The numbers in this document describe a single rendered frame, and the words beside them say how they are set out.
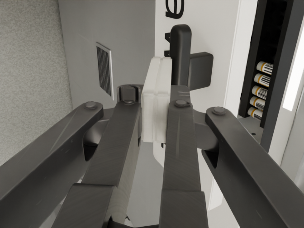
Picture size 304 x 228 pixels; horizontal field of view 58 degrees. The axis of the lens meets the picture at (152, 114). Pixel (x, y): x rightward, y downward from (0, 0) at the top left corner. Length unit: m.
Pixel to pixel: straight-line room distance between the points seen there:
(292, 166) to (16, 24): 0.97
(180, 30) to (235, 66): 0.05
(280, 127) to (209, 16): 0.13
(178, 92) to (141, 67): 0.33
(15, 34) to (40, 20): 0.10
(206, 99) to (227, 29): 0.06
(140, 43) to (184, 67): 0.28
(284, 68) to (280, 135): 0.06
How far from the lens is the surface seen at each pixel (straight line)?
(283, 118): 0.28
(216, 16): 0.22
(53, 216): 1.32
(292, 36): 0.27
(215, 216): 0.39
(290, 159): 0.29
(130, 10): 0.50
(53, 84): 1.16
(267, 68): 0.32
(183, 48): 0.20
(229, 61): 0.21
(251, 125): 0.39
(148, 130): 0.15
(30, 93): 1.15
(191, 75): 0.21
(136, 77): 0.52
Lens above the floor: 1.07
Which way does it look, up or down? 50 degrees down
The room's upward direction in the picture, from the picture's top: 129 degrees clockwise
